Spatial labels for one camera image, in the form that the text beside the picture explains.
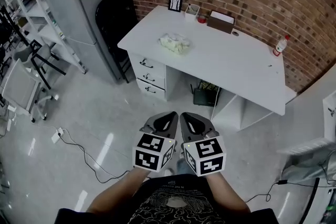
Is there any white power strip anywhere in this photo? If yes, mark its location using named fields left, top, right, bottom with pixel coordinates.
left=50, top=126, right=66, bottom=144

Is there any black post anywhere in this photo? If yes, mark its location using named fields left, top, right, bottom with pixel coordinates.
left=306, top=177, right=321, bottom=224

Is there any grey office chair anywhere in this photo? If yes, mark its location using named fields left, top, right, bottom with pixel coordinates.
left=0, top=44, right=60, bottom=123

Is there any black picture frame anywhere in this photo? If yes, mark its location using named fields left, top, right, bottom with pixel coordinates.
left=167, top=0, right=184, bottom=13

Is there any black stool frame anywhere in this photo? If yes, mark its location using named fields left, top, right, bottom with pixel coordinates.
left=29, top=39, right=67, bottom=91

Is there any white partition panel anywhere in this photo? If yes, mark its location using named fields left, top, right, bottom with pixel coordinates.
left=33, top=0, right=127, bottom=83

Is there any white desk drawer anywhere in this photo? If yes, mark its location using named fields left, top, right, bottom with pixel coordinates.
left=134, top=67, right=166, bottom=88
left=136, top=78, right=166, bottom=100
left=129, top=53, right=166, bottom=73

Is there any clear red-label water bottle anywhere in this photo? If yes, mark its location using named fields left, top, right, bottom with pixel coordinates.
left=271, top=34, right=290, bottom=57

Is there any person's jeans leg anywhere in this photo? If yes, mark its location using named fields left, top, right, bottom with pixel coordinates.
left=176, top=157, right=190, bottom=175

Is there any white desk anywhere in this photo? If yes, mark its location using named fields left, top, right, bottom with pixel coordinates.
left=117, top=5, right=298, bottom=132

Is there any person's left forearm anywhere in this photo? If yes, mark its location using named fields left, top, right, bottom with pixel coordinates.
left=86, top=167, right=151, bottom=215

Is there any black adapter cable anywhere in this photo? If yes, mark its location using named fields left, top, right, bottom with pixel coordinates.
left=244, top=180, right=336, bottom=203

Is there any black printed t-shirt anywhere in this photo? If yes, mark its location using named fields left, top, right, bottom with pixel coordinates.
left=54, top=174, right=279, bottom=224

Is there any black folding chair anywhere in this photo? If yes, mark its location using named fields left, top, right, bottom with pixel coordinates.
left=94, top=0, right=138, bottom=84

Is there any white side cabinet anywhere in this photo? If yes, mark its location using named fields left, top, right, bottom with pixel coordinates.
left=322, top=91, right=336, bottom=140

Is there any black floor cable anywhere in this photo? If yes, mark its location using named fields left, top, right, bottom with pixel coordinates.
left=59, top=127, right=132, bottom=185

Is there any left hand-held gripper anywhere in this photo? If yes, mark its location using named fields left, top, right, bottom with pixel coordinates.
left=132, top=111, right=180, bottom=173

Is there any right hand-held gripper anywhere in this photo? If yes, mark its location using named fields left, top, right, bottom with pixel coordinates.
left=179, top=112, right=227, bottom=178

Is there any black router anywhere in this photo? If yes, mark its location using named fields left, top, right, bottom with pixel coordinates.
left=190, top=79, right=223, bottom=106

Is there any white pen holder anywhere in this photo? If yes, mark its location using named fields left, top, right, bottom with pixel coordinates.
left=184, top=3, right=201, bottom=22

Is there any person's right forearm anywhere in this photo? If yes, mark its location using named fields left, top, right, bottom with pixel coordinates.
left=204, top=172, right=250, bottom=215

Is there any grey covered equipment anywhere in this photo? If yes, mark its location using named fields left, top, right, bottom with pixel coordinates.
left=276, top=136, right=336, bottom=187

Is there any brown tissue box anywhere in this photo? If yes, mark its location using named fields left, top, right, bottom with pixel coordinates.
left=206, top=10, right=235, bottom=35

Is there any white cable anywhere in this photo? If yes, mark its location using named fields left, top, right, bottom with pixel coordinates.
left=211, top=88, right=222, bottom=120

